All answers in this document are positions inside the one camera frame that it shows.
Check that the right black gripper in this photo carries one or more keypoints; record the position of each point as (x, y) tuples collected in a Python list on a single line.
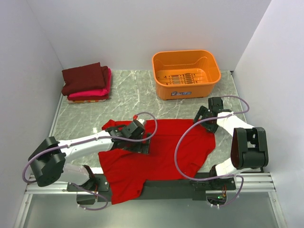
[(203, 111)]

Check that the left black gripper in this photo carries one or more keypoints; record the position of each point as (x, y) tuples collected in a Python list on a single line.
[(142, 147)]

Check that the red t shirt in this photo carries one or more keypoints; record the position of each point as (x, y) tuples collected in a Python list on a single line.
[(128, 171)]

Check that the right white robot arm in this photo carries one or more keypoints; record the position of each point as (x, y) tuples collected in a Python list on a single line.
[(249, 148)]

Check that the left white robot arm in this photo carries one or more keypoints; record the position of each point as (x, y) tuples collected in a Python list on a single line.
[(51, 161)]

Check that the orange plastic basket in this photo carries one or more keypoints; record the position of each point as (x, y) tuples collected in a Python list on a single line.
[(184, 74)]

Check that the folded pink t shirt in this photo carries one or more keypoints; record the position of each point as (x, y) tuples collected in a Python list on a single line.
[(96, 92)]

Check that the folded maroon t shirt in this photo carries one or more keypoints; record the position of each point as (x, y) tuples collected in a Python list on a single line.
[(84, 78)]

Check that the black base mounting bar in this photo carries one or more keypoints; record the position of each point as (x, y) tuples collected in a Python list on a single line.
[(151, 190)]

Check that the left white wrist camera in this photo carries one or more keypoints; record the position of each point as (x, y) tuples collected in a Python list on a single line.
[(142, 121)]

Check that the aluminium rail frame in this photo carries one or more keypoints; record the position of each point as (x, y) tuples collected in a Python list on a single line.
[(253, 182)]

